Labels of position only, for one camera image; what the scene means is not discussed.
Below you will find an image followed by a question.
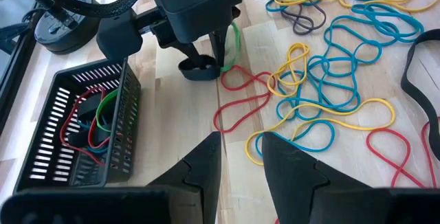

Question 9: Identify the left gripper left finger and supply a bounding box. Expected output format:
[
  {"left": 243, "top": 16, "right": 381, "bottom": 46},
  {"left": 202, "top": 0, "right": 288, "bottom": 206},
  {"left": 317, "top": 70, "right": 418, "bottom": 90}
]
[{"left": 147, "top": 131, "right": 223, "bottom": 224}]

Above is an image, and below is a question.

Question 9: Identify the dark purple rubber band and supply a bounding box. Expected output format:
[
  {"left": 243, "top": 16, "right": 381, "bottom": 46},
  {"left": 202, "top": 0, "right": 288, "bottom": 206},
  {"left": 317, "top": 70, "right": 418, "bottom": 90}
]
[{"left": 281, "top": 0, "right": 327, "bottom": 35}]

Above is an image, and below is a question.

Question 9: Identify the black slotted plastic bin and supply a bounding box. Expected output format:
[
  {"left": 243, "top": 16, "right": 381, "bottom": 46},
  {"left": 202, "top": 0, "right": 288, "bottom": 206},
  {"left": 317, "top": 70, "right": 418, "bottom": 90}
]
[{"left": 13, "top": 58, "right": 142, "bottom": 194}]

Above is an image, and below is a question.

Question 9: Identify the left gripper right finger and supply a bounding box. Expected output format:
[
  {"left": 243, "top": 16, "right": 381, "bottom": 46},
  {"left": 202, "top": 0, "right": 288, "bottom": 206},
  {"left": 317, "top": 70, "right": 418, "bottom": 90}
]
[{"left": 262, "top": 132, "right": 391, "bottom": 224}]

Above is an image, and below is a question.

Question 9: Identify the long wide black rubber band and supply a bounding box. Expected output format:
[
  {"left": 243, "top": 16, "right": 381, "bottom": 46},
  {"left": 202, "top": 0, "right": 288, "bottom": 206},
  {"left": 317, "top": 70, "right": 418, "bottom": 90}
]
[{"left": 400, "top": 28, "right": 440, "bottom": 161}]

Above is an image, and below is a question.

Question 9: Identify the black desk lamp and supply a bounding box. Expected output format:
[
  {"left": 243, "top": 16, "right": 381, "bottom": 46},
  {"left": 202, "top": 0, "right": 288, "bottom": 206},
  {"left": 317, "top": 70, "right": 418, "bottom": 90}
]
[{"left": 6, "top": 0, "right": 100, "bottom": 55}]

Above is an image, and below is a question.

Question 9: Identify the green rubber band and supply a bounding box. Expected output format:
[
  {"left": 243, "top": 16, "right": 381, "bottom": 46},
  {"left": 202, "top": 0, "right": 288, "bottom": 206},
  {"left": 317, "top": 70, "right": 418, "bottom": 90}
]
[
  {"left": 95, "top": 88, "right": 120, "bottom": 132},
  {"left": 219, "top": 21, "right": 241, "bottom": 73}
]

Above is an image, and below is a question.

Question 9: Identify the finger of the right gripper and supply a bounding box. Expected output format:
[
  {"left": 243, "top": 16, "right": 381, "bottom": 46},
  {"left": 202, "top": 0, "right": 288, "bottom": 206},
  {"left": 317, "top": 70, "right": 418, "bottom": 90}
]
[
  {"left": 170, "top": 41, "right": 204, "bottom": 62},
  {"left": 209, "top": 27, "right": 228, "bottom": 77}
]

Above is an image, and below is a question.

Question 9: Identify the black aluminium table frame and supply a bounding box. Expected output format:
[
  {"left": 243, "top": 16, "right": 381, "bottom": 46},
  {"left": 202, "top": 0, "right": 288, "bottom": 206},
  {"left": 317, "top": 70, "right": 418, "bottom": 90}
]
[{"left": 0, "top": 0, "right": 97, "bottom": 132}]

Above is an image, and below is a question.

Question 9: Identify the short wide black rubber band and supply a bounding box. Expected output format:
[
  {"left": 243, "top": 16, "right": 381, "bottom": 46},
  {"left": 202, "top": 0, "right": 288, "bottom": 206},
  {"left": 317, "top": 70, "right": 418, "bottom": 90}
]
[
  {"left": 77, "top": 93, "right": 107, "bottom": 122},
  {"left": 177, "top": 55, "right": 221, "bottom": 82}
]

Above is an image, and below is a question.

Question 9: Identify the red rubber band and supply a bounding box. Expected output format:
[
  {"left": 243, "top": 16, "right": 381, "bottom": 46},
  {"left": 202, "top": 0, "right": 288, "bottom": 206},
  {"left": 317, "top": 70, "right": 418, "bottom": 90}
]
[
  {"left": 366, "top": 128, "right": 426, "bottom": 188},
  {"left": 421, "top": 117, "right": 440, "bottom": 188},
  {"left": 212, "top": 65, "right": 276, "bottom": 134}
]

